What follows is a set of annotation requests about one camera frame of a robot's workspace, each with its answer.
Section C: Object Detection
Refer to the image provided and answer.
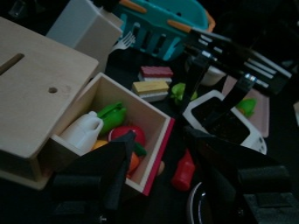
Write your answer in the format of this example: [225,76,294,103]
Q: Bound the wooden box with slot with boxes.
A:
[0,16,101,192]

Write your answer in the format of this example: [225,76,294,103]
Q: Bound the pink toy cake slice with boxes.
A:
[138,65,175,86]

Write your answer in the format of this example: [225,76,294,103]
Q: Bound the white rectangular box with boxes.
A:
[46,0,126,74]

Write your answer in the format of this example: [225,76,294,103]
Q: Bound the green toy pepper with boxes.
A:
[97,101,129,137]

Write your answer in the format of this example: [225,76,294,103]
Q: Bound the teal basket with orange handles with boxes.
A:
[113,0,218,62]

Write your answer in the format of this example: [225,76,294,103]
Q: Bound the light green toy vegetable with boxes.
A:
[170,82,199,106]

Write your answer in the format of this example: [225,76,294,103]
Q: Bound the white plastic fork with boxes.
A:
[110,30,138,53]

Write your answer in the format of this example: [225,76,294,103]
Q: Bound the yellow toy cake slice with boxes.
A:
[131,80,173,103]

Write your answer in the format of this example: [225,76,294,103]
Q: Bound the tan toy egg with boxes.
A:
[155,160,166,177]

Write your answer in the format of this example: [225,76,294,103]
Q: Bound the pink cutting board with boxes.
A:
[221,73,272,138]

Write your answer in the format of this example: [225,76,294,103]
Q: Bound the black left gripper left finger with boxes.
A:
[49,130,138,224]

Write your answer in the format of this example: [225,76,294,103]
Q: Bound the white toy cup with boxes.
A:
[201,65,229,88]

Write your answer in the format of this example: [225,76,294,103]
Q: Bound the wooden drawer with red front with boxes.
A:
[39,72,177,197]

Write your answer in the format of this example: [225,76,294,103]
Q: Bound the white toy detergent jug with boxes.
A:
[59,110,106,154]

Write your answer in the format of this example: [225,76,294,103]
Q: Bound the green toy fruit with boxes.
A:
[236,97,260,118]

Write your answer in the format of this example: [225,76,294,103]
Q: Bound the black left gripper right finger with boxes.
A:
[182,125,299,224]

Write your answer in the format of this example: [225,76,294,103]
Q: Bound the red toy tomato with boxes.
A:
[107,125,147,148]

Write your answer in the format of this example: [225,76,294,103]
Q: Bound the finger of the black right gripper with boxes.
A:
[201,73,260,130]
[179,53,214,114]

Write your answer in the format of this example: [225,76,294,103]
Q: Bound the yellow toy fruit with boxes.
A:
[91,139,110,152]

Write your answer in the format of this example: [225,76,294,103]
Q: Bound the black plate with white rim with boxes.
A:
[186,180,221,224]

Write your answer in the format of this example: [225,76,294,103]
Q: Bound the red toy ketchup bottle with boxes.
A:
[170,148,197,193]

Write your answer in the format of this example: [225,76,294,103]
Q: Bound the orange toy carrot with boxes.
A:
[126,151,142,177]

